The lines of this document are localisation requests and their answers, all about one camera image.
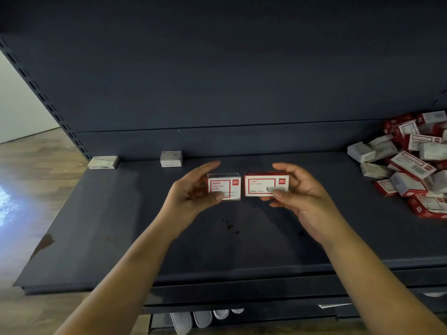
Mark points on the person's right hand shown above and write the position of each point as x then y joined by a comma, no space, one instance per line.
307,202

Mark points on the person's left hand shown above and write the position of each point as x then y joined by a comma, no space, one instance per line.
188,198

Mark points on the small red white box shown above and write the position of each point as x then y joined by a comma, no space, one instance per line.
265,185
225,187

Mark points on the pile of red white boxes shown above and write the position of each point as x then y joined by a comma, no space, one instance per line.
408,171

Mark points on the dark metal shelf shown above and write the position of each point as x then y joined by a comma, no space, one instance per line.
209,73

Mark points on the person's left forearm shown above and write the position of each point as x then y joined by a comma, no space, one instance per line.
119,286

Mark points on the person's right forearm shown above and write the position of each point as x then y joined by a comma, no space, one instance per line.
388,289

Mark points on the white paper card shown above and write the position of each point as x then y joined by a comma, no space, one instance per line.
335,305

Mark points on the pink slipper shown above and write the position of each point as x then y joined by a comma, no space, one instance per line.
221,314
237,311

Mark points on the grey slipper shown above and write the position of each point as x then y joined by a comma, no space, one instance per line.
181,323
202,318

